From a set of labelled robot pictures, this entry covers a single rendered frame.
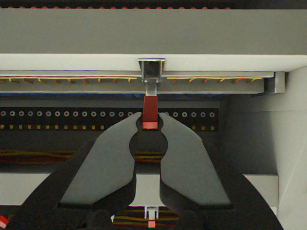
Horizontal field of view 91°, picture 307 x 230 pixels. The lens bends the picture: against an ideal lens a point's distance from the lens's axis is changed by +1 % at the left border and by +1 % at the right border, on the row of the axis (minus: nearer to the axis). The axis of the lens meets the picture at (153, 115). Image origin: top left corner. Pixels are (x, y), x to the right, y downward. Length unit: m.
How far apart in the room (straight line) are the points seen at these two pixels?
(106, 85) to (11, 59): 0.10
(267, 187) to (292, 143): 0.07
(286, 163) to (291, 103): 0.08
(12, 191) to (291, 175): 0.38
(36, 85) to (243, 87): 0.30
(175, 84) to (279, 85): 0.13
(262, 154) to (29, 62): 0.35
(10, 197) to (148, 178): 0.20
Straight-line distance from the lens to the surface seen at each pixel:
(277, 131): 0.28
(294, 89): 0.26
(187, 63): 0.18
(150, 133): 0.40
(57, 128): 0.40
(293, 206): 0.32
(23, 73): 0.26
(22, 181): 0.30
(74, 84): 0.25
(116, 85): 0.23
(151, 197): 0.24
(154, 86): 0.16
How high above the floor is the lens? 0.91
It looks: 20 degrees up
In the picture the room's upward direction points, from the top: 180 degrees counter-clockwise
